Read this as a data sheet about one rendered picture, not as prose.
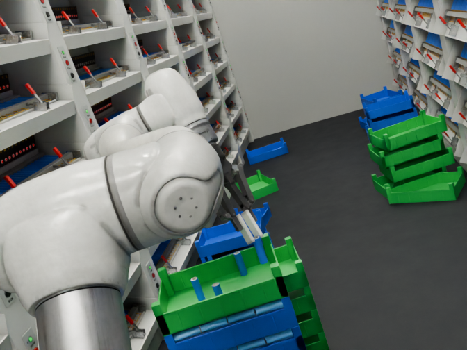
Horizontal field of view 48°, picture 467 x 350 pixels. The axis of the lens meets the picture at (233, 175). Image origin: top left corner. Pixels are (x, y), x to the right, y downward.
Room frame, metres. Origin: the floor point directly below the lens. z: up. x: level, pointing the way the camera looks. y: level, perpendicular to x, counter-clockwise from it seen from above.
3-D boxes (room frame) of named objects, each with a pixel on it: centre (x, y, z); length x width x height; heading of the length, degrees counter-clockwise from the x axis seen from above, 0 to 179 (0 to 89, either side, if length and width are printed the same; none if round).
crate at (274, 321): (1.16, 0.12, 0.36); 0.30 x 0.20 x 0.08; 89
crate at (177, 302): (1.16, 0.12, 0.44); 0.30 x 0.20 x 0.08; 89
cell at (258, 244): (1.09, 0.00, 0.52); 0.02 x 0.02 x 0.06
